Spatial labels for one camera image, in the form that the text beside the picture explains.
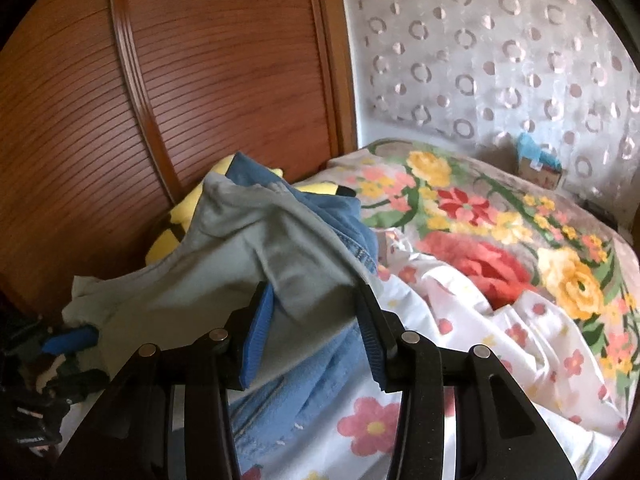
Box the wooden wardrobe door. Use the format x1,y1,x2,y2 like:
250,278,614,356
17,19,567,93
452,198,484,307
1,0,357,315

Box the grey-green pants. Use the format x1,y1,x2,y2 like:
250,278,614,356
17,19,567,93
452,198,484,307
62,174,380,374

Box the folded blue jeans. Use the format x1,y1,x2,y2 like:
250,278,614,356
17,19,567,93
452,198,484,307
226,153,378,479

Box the cardboard box with blue item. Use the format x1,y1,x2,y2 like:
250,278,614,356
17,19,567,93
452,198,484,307
515,132,564,191

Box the floral pink blanket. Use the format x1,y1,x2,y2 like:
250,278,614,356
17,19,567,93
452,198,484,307
306,141,639,432

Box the white strawberry flower bedsheet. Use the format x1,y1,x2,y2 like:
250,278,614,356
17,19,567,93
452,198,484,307
64,228,626,480

